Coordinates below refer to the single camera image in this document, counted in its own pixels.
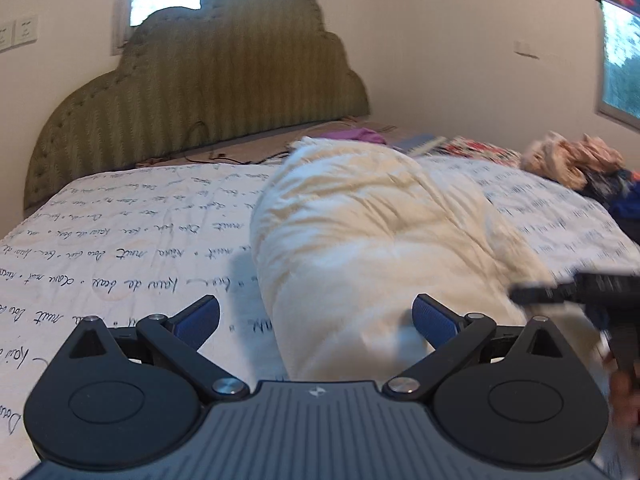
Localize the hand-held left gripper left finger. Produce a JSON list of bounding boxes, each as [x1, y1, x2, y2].
[[70, 294, 249, 402]]

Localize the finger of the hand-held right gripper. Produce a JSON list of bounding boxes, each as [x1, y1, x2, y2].
[[509, 280, 581, 307]]

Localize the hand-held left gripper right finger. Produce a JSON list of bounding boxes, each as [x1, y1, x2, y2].
[[382, 293, 564, 402]]

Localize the white puffer jacket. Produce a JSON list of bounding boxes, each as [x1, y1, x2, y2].
[[249, 136, 613, 386]]

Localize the person's right hand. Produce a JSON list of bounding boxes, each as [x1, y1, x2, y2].
[[606, 352, 640, 435]]

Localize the dark blue cloth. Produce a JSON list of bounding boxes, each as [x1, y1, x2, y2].
[[580, 167, 640, 248]]

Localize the white script-printed bed quilt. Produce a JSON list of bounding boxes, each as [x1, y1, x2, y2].
[[0, 152, 640, 480]]

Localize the beige pink crumpled cloth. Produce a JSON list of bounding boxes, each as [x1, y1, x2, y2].
[[519, 131, 625, 190]]

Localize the grey-blue folded cloth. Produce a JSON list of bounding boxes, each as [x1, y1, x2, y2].
[[392, 133, 448, 155]]

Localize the purple cloth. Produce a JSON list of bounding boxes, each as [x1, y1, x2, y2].
[[337, 127, 396, 146]]

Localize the olive padded headboard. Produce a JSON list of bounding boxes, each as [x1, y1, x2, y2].
[[22, 0, 372, 221]]

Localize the side window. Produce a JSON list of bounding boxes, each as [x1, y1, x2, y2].
[[595, 0, 640, 133]]

